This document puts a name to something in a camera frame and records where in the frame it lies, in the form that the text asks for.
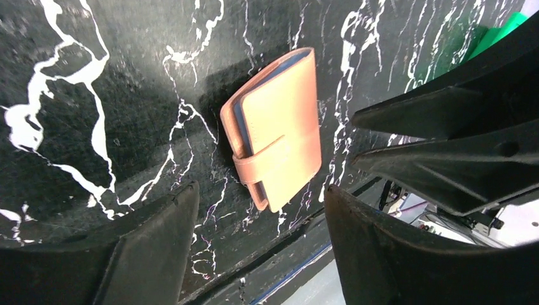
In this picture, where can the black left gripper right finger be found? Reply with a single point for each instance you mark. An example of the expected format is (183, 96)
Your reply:
(383, 260)

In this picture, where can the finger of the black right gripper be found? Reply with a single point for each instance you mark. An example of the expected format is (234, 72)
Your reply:
(465, 175)
(495, 89)

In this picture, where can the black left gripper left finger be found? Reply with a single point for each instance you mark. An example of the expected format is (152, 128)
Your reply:
(139, 258)

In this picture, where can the tan leather card holder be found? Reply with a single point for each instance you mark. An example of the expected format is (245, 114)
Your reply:
(272, 126)

